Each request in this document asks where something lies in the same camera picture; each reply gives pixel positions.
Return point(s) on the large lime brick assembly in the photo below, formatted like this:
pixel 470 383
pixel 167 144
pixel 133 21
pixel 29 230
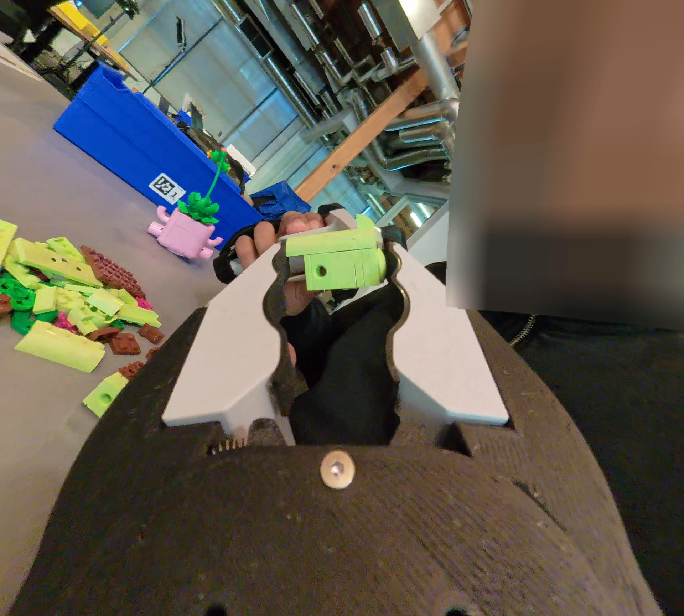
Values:
pixel 342 263

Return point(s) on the black white marker sticker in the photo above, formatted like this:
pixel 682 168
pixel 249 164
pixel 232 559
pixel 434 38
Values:
pixel 165 187

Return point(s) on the blue plastic bin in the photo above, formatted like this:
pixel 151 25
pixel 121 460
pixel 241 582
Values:
pixel 133 135

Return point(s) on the person's right hand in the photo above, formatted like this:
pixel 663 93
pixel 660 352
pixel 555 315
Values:
pixel 262 244

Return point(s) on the wooden ceiling beam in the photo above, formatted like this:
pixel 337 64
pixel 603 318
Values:
pixel 363 135

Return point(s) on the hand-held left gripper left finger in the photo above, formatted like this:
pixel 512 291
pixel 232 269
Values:
pixel 224 359

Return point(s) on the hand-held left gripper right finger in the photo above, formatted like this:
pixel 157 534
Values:
pixel 449 359

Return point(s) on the person's right forearm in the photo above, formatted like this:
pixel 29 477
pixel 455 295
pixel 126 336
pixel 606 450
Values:
pixel 347 375

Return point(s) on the pink brick flower pot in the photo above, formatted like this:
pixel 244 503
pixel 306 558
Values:
pixel 184 236

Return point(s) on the person's black jacket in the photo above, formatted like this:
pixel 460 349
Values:
pixel 614 386

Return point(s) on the pile of loose toy bricks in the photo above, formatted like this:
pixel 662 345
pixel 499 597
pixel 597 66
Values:
pixel 64 279

